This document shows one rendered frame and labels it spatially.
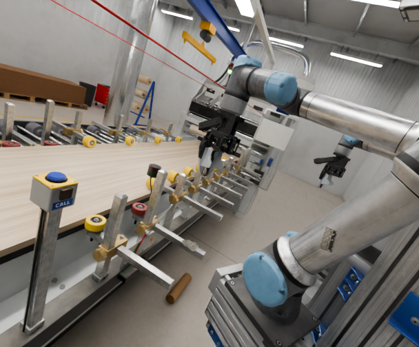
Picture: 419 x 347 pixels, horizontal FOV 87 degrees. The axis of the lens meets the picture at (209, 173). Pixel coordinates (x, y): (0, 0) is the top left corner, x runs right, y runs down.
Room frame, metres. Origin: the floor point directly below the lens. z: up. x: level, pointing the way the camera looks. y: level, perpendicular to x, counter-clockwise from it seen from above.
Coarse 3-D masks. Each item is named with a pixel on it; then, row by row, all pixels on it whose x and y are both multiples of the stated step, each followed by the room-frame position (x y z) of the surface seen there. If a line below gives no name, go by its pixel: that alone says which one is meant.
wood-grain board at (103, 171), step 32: (0, 160) 0.97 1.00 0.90; (32, 160) 1.09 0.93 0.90; (64, 160) 1.23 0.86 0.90; (96, 160) 1.40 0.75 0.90; (128, 160) 1.62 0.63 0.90; (160, 160) 1.91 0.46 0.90; (192, 160) 2.32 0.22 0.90; (0, 192) 0.76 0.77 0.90; (96, 192) 1.02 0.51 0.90; (128, 192) 1.14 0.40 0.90; (0, 224) 0.61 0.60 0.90; (32, 224) 0.66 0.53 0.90; (64, 224) 0.72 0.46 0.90; (0, 256) 0.52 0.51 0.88
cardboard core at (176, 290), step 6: (186, 276) 1.61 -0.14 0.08; (180, 282) 1.52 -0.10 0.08; (186, 282) 1.56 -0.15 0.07; (174, 288) 1.44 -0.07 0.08; (180, 288) 1.47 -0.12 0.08; (168, 294) 1.38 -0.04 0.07; (174, 294) 1.39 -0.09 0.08; (180, 294) 1.45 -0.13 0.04; (168, 300) 1.38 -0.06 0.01; (174, 300) 1.36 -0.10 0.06
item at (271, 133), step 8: (264, 120) 3.39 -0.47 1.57; (264, 128) 3.38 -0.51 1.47; (272, 128) 3.35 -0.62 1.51; (280, 128) 3.32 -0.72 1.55; (288, 128) 3.29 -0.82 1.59; (256, 136) 3.40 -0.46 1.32; (264, 136) 3.37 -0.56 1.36; (272, 136) 3.34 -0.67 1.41; (280, 136) 3.31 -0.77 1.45; (288, 136) 3.28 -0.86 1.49; (272, 144) 3.32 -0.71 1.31; (280, 144) 3.29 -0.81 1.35
